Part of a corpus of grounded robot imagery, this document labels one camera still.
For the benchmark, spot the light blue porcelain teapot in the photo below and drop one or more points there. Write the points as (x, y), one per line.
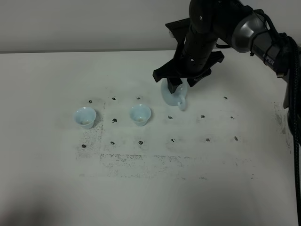
(178, 98)

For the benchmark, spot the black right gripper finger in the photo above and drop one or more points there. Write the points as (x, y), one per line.
(173, 83)

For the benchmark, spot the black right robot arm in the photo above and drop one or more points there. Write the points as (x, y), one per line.
(245, 30)

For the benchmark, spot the light blue teacup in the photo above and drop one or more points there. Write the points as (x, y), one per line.
(85, 117)
(140, 114)

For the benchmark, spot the right light blue teacup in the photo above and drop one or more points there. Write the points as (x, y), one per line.
(140, 114)

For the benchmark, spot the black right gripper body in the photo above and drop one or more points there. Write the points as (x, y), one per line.
(195, 38)

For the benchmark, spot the left light blue teacup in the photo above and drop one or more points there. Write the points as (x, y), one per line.
(85, 117)

